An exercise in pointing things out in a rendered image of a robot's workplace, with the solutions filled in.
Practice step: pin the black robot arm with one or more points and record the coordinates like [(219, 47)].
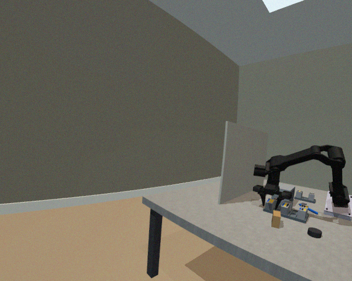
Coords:
[(335, 159)]

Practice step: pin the black short cylinder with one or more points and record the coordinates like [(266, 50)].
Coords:
[(314, 232)]

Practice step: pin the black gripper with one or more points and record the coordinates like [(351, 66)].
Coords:
[(282, 195)]

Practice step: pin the tan cube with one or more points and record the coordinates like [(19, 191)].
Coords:
[(276, 219)]

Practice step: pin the large grey flat panel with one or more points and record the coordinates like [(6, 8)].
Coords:
[(244, 148)]

